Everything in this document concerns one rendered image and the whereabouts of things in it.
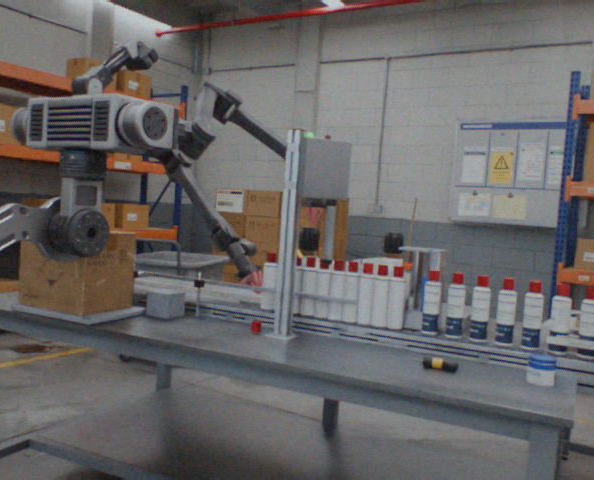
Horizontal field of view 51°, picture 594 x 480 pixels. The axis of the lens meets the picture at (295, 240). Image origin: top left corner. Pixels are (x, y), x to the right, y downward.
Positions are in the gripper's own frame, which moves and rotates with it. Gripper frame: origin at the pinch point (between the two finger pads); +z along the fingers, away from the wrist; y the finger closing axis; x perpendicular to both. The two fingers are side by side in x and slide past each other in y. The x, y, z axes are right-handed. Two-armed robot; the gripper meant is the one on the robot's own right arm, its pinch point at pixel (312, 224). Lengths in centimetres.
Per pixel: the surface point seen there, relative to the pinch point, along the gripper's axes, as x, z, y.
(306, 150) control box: 36.7, -24.6, -11.8
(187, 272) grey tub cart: -156, 49, 163
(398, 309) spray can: 22, 24, -41
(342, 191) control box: 25.2, -12.8, -20.5
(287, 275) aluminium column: 35.9, 15.3, -7.8
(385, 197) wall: -441, -17, 106
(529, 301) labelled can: 22, 16, -80
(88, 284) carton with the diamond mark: 60, 23, 52
